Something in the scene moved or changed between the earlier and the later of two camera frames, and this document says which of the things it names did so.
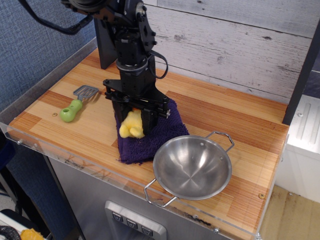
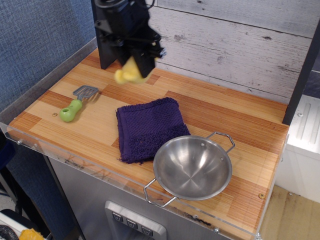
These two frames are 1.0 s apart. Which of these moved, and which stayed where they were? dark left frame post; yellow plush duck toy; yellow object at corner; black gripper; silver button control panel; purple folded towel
Moved: black gripper; yellow plush duck toy
Stayed: silver button control panel; purple folded towel; yellow object at corner; dark left frame post
